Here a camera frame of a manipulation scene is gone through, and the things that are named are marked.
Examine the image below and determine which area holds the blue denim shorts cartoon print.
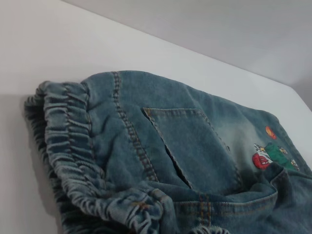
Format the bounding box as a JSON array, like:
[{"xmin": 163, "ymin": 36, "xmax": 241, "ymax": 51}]
[{"xmin": 23, "ymin": 70, "xmax": 312, "ymax": 234}]

